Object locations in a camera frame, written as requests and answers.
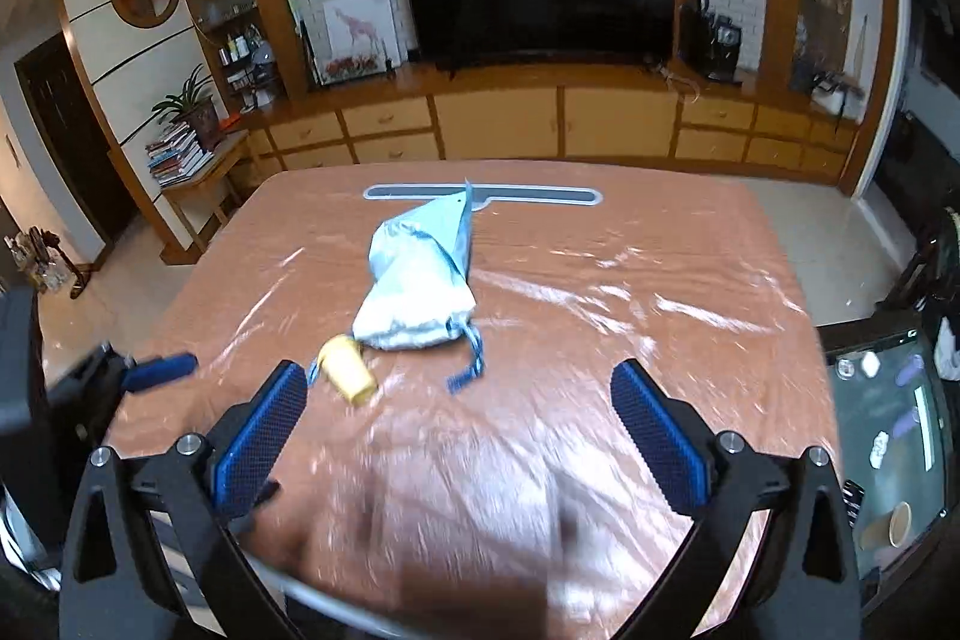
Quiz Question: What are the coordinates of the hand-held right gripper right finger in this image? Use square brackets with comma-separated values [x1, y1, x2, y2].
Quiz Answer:
[610, 359, 863, 640]

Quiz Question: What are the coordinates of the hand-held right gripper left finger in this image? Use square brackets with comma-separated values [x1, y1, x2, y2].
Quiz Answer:
[58, 361, 310, 640]

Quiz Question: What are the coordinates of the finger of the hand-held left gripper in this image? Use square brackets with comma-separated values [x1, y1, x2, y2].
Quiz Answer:
[49, 344, 200, 453]

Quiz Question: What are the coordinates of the yellow plastic cup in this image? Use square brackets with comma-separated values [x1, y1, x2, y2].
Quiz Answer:
[309, 334, 378, 406]

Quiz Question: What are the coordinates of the blue white drawstring bag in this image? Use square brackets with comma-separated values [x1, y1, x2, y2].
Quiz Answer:
[351, 176, 485, 395]

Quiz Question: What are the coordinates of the rack of bottles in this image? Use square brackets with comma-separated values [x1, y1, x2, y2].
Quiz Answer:
[4, 226, 83, 300]

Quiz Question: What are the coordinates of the stack of books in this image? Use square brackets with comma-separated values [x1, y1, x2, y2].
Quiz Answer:
[145, 121, 215, 187]

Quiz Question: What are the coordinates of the dark wooden door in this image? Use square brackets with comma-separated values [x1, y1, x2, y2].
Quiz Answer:
[15, 31, 136, 244]

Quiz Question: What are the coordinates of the wooden side table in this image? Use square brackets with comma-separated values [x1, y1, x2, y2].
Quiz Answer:
[157, 130, 252, 259]

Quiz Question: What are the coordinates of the glass coffee table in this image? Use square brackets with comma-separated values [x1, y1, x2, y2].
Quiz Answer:
[821, 325, 953, 618]

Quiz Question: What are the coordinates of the potted green plant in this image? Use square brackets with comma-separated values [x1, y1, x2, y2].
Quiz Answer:
[150, 64, 226, 150]

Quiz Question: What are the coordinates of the brown paper cup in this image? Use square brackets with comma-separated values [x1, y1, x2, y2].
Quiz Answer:
[860, 500, 916, 552]

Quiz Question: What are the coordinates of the grey oblong table inlay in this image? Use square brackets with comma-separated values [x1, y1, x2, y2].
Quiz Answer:
[363, 182, 605, 211]

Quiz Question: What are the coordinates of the white plastic bag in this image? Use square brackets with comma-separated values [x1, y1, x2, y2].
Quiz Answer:
[934, 316, 960, 380]

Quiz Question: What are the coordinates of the wooden chair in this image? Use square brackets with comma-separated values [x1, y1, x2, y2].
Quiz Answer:
[874, 209, 960, 326]

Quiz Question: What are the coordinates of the thin leaning rod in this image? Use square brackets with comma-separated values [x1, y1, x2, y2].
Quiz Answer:
[300, 17, 320, 86]

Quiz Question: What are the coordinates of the wooden sideboard cabinet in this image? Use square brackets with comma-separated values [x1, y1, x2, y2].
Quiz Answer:
[240, 59, 871, 191]

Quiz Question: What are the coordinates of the red flower framed picture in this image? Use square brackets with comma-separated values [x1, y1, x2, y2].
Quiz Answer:
[319, 51, 392, 86]

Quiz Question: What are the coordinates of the white box with dark tray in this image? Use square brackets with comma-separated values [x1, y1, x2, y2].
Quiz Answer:
[810, 70, 863, 112]

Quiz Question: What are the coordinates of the black coffee machine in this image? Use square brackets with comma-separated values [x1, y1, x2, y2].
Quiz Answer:
[705, 14, 745, 85]

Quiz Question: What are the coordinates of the giraffe canvas picture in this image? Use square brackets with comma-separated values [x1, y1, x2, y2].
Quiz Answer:
[324, 0, 398, 65]

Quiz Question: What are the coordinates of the dark paper bag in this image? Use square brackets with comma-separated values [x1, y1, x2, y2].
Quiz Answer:
[679, 0, 710, 62]

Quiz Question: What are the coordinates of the beige hanging ornament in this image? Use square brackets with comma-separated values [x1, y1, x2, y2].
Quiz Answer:
[846, 14, 871, 82]

